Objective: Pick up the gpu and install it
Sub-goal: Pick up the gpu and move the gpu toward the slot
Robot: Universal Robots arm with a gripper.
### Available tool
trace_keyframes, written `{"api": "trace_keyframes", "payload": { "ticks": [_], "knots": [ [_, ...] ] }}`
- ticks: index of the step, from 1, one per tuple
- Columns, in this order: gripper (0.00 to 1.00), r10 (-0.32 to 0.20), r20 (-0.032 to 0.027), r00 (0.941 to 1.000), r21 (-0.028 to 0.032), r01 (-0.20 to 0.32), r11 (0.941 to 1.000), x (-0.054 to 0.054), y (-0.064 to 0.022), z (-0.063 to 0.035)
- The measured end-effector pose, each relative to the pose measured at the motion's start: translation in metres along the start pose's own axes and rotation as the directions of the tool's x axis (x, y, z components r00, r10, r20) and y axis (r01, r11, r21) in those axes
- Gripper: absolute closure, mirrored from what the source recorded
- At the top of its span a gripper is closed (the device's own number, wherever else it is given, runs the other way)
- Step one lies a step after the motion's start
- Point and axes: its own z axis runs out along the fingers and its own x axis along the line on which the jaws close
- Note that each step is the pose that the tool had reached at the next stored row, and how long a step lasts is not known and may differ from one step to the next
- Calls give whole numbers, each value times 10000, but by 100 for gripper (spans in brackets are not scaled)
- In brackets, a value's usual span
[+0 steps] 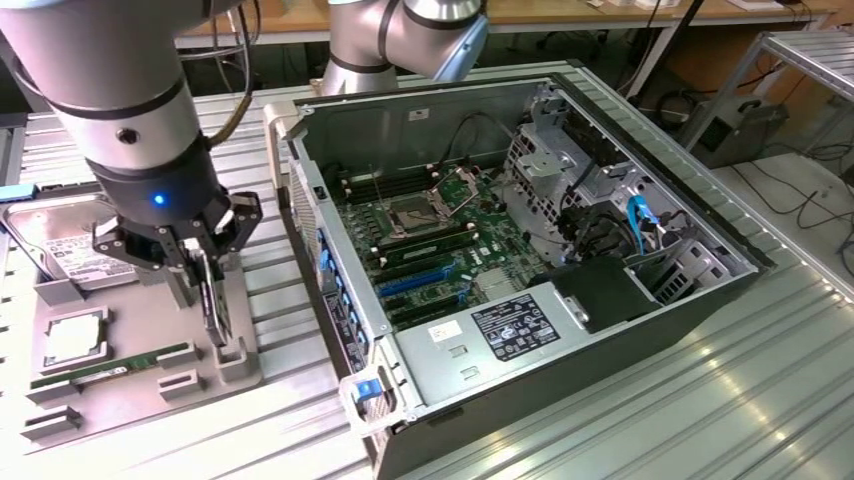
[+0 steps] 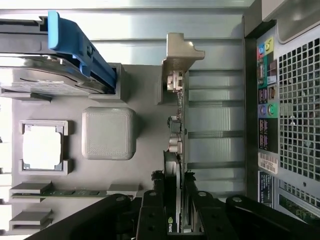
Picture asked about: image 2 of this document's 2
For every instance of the grey 3D-printed parts rack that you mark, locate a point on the grey 3D-printed parts rack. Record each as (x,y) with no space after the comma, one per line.
(105,140)

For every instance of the hard disk in blue caddy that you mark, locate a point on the hard disk in blue caddy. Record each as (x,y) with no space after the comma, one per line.
(62,62)

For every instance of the black PC case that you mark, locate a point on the black PC case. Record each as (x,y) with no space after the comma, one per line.
(285,112)

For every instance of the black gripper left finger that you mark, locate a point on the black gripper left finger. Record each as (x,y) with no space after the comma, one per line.
(117,220)

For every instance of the silver CPU chip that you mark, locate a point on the silver CPU chip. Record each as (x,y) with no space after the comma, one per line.
(42,148)

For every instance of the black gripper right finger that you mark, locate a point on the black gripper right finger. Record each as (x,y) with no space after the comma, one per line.
(232,220)

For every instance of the green RAM stick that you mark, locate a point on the green RAM stick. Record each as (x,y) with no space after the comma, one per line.
(67,193)

